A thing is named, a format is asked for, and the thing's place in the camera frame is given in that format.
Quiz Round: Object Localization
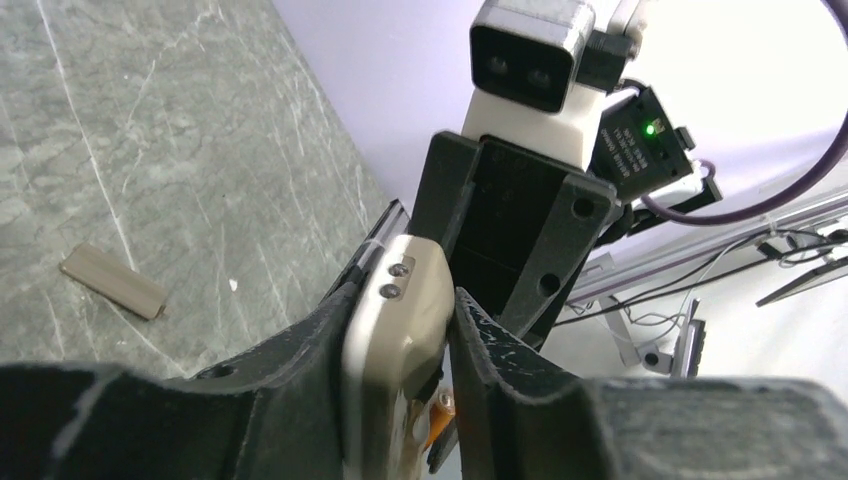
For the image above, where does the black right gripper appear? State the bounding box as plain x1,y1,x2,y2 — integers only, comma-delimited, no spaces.
407,82,725,352

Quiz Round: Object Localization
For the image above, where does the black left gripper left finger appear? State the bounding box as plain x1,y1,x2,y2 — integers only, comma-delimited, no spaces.
1,283,360,479

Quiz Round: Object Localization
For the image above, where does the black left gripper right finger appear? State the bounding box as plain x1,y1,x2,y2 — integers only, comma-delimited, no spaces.
449,289,847,479

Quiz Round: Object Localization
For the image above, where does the white remote control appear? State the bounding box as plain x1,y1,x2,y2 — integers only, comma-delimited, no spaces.
341,234,454,479

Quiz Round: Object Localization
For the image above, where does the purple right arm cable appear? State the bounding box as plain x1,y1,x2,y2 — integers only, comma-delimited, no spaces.
639,0,848,228

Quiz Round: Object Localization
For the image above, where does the beige battery compartment cover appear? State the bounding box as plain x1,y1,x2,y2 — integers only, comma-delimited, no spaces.
59,243,167,320

